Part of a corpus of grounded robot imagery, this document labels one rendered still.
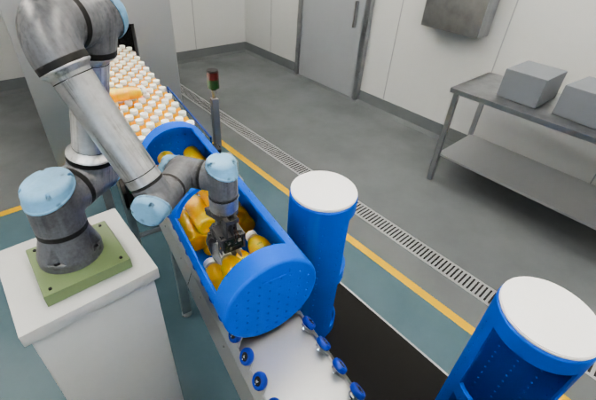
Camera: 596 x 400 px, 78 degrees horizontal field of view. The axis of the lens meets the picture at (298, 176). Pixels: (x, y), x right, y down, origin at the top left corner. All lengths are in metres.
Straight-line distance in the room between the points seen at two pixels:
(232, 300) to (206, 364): 1.28
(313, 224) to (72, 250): 0.82
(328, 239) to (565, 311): 0.79
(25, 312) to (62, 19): 0.67
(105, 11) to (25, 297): 0.70
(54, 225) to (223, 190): 0.40
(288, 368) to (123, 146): 0.73
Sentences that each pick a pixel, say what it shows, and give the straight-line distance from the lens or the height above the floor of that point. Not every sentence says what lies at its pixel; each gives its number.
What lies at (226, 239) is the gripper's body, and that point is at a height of 1.25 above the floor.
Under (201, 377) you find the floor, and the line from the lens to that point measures 2.19.
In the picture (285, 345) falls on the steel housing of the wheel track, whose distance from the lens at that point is 1.17.
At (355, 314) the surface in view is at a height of 0.15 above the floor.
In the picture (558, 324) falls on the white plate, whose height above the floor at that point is 1.04.
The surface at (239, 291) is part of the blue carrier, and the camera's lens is 0.95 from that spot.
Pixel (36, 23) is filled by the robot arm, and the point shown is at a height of 1.77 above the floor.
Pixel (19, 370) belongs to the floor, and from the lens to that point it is 2.52.
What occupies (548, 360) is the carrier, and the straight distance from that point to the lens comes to 1.30.
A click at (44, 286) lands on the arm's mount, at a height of 1.18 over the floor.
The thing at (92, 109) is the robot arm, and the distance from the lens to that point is 0.80.
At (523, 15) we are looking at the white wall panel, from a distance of 4.03.
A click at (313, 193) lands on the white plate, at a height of 1.04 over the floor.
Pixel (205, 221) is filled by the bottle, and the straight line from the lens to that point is 1.22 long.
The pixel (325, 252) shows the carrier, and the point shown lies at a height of 0.81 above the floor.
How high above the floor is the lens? 1.94
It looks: 35 degrees down
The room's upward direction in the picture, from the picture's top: 4 degrees clockwise
